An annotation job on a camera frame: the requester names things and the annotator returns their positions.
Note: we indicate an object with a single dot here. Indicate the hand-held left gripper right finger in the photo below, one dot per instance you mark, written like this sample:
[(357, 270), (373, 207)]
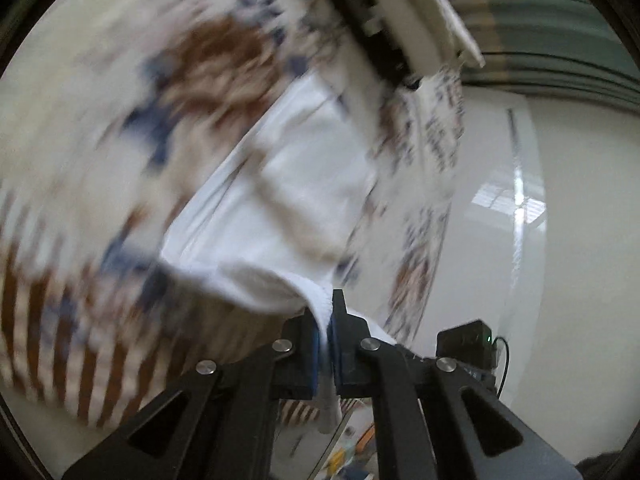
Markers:
[(336, 355)]

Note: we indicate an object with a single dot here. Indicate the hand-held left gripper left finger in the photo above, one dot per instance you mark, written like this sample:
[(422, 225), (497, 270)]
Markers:
[(314, 355)]

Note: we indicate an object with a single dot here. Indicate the white t-shirt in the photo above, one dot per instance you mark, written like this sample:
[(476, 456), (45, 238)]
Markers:
[(280, 200)]

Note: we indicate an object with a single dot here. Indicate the white headboard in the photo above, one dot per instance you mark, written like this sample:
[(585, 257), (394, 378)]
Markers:
[(490, 270)]

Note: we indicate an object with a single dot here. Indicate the colourful floor clutter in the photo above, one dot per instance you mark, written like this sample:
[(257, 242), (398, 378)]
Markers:
[(350, 452)]

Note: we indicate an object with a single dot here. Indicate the black folded garment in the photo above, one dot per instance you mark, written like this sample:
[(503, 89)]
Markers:
[(372, 40)]

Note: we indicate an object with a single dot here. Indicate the teal curtain with beige band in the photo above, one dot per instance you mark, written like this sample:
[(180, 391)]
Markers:
[(540, 35)]

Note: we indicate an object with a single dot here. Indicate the floral bedspread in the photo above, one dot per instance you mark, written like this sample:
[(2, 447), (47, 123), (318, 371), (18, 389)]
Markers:
[(100, 110)]

